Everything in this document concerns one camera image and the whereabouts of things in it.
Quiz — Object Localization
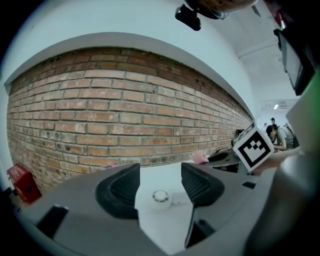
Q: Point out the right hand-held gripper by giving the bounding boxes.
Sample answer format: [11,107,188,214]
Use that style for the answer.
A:
[207,121,275,174]

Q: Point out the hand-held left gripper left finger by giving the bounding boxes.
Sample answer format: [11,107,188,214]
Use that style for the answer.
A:
[14,162,156,256]

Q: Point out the person's right forearm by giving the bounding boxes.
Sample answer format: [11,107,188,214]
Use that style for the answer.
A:
[253,149,302,176]

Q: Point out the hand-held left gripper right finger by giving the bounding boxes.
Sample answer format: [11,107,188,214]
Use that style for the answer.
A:
[181,162,272,250]

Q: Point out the red box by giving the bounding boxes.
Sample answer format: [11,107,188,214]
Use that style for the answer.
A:
[6,163,42,206]

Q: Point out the black head camera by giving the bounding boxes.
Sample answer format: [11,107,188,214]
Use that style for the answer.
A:
[174,3,202,32]

